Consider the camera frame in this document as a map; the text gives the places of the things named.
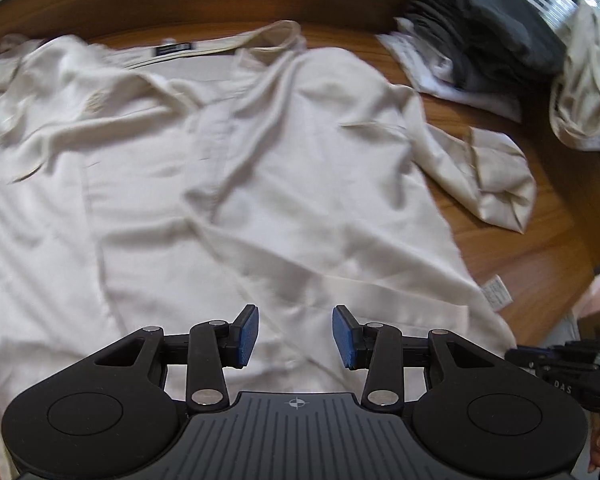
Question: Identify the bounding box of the cream crumpled garment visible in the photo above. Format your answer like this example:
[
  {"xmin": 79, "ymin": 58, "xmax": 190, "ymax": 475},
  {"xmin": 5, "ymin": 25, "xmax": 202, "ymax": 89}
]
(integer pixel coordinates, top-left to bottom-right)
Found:
[{"xmin": 547, "ymin": 2, "xmax": 600, "ymax": 153}]

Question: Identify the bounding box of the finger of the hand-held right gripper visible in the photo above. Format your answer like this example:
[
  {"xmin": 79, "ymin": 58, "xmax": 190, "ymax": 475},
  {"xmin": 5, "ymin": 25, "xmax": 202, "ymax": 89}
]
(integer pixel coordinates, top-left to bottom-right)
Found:
[
  {"xmin": 535, "ymin": 360, "xmax": 600, "ymax": 378},
  {"xmin": 504, "ymin": 339, "xmax": 600, "ymax": 363}
]

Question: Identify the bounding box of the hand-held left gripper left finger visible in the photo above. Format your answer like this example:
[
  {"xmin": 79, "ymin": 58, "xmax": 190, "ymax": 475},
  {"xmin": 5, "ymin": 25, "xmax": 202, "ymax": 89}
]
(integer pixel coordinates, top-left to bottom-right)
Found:
[{"xmin": 94, "ymin": 304, "xmax": 261, "ymax": 413}]

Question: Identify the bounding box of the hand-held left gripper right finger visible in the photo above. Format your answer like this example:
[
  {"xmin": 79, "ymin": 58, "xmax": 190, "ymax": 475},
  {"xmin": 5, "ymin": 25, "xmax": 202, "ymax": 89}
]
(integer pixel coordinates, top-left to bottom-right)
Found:
[{"xmin": 331, "ymin": 304, "xmax": 498, "ymax": 413}]

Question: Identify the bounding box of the cream satin shirt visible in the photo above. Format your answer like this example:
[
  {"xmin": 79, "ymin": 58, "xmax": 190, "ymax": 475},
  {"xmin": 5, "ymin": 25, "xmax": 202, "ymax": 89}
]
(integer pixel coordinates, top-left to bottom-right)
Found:
[{"xmin": 0, "ymin": 20, "xmax": 538, "ymax": 480}]

